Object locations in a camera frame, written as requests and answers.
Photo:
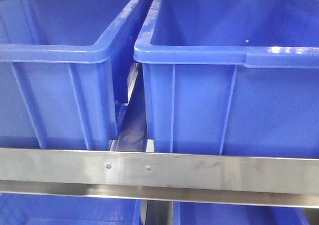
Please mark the blue bin close left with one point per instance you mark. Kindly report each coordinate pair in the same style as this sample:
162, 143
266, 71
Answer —
64, 68

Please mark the blue bin bottom left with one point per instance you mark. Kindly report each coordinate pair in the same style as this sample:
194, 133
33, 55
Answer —
27, 209

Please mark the steel roller shelf rack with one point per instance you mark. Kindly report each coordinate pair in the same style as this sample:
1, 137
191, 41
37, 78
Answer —
132, 169

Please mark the blue bin bottom right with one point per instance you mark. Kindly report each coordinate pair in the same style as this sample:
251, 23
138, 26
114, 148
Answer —
189, 213

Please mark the blue bin close right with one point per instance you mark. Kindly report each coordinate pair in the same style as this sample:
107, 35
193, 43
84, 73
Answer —
232, 77

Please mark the blue bin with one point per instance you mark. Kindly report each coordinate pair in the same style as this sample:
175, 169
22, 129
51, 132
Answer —
27, 209
189, 213

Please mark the blue bin close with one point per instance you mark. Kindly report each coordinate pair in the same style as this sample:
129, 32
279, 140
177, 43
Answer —
64, 68
232, 77

